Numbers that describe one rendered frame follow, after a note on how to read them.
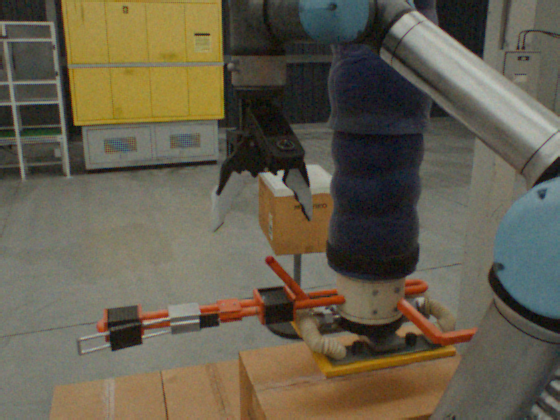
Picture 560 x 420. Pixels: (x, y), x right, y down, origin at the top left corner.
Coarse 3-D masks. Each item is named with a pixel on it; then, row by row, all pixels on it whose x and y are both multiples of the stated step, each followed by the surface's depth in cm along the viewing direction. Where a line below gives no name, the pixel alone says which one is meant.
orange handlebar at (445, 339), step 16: (336, 288) 138; (416, 288) 138; (224, 304) 128; (240, 304) 130; (256, 304) 131; (304, 304) 130; (320, 304) 131; (336, 304) 133; (400, 304) 130; (144, 320) 122; (224, 320) 126; (240, 320) 127; (416, 320) 122; (432, 336) 116; (448, 336) 115; (464, 336) 115
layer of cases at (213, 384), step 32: (96, 384) 208; (128, 384) 208; (160, 384) 208; (192, 384) 208; (224, 384) 209; (64, 416) 190; (96, 416) 190; (128, 416) 190; (160, 416) 190; (192, 416) 190; (224, 416) 190
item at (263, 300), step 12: (264, 288) 134; (276, 288) 135; (288, 288) 133; (264, 300) 130; (276, 300) 130; (288, 300) 130; (264, 312) 127; (276, 312) 128; (288, 312) 128; (264, 324) 128
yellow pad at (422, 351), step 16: (400, 336) 138; (416, 336) 133; (352, 352) 130; (368, 352) 130; (384, 352) 130; (400, 352) 130; (416, 352) 131; (432, 352) 131; (448, 352) 132; (320, 368) 127; (336, 368) 125; (352, 368) 125; (368, 368) 127; (384, 368) 128
